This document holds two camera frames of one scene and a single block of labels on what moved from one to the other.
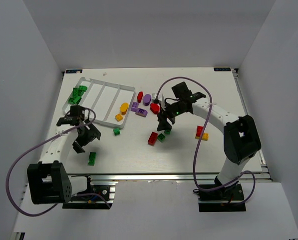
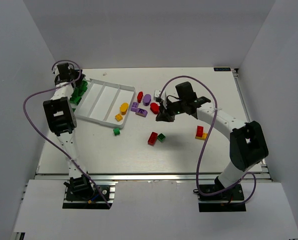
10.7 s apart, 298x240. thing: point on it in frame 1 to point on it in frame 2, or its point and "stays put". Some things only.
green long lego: [91, 160] to [84, 83]
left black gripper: [84, 138] to [77, 81]
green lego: [160, 137] stays put
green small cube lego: [80, 92] stays put
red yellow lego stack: [199, 131] stays put
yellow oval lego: [123, 108] stays put
